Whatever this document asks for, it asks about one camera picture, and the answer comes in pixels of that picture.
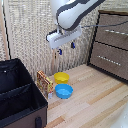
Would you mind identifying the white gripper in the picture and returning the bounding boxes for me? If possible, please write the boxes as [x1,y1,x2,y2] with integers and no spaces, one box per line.
[46,25,83,57]

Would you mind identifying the brown drawer front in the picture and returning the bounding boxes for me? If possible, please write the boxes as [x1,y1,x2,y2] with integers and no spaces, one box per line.
[89,41,128,81]
[94,13,128,51]

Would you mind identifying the silver drawer handle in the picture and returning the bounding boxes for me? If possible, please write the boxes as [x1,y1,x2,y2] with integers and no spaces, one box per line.
[103,28,128,37]
[96,54,122,67]

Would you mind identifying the dark brown drawer cabinet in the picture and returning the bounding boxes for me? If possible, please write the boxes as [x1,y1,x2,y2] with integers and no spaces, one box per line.
[86,8,128,85]

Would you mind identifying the yellow bowl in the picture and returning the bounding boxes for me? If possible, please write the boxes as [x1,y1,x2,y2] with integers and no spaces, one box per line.
[53,71,71,85]

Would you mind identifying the colourful cardboard food box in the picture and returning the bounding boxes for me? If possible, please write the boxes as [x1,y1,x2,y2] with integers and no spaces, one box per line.
[36,70,55,100]

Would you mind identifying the blue bowl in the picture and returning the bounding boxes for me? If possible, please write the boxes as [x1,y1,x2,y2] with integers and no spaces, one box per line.
[54,83,74,100]

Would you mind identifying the black fabric storage box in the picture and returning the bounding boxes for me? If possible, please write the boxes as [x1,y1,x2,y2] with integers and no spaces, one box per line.
[0,58,49,128]

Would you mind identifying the thin dark robot cable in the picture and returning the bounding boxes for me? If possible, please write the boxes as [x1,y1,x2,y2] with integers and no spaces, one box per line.
[81,21,128,29]

